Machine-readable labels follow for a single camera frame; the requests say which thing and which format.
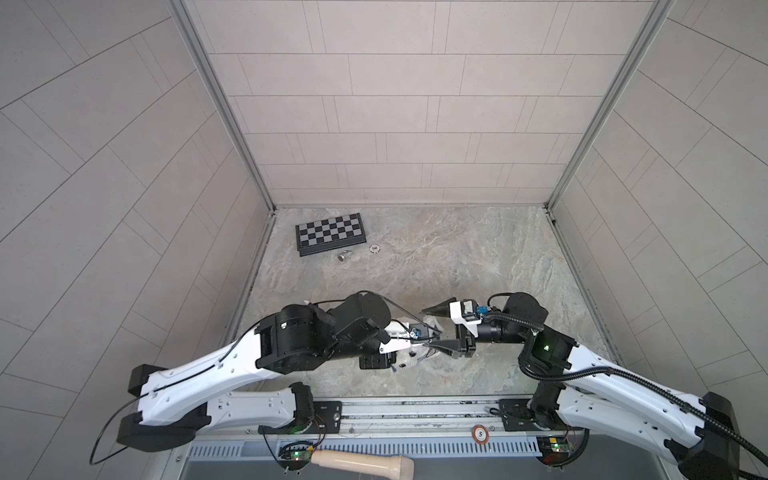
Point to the left green circuit board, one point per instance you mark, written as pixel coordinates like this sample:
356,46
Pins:
296,455

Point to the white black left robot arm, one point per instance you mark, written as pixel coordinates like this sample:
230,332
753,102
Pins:
175,403

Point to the beige wooden handle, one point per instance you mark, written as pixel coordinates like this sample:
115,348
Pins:
392,467

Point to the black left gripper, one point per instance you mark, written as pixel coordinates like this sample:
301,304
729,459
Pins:
376,363

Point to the aluminium corner frame post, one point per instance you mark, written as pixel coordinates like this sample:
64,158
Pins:
184,22
648,31

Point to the right green circuit board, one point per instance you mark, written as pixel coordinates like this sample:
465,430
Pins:
554,450

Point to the folded black chess board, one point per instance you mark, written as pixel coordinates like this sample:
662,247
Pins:
330,234

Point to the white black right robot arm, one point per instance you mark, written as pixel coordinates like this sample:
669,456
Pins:
579,388

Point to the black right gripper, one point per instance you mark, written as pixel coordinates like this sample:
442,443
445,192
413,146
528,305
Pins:
467,343

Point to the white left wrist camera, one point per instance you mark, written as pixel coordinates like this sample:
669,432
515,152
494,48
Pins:
402,336

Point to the green circuit board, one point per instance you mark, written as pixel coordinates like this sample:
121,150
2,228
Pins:
296,455
554,450

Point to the aluminium corner frame post right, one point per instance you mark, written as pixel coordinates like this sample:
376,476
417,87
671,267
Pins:
648,31

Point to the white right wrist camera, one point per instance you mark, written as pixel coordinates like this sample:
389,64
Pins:
467,313

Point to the aluminium corner frame post left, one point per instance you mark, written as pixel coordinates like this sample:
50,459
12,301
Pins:
184,22

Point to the red round sticker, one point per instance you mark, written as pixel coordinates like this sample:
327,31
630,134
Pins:
480,434

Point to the small silver metal jar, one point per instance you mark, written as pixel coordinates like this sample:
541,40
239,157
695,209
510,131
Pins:
345,255

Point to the white plush teddy bear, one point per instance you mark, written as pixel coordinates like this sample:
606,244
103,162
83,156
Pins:
420,350

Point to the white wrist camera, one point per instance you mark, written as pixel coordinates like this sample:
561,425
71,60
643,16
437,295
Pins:
467,313
402,336

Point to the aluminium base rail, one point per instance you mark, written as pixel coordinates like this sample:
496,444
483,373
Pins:
414,427

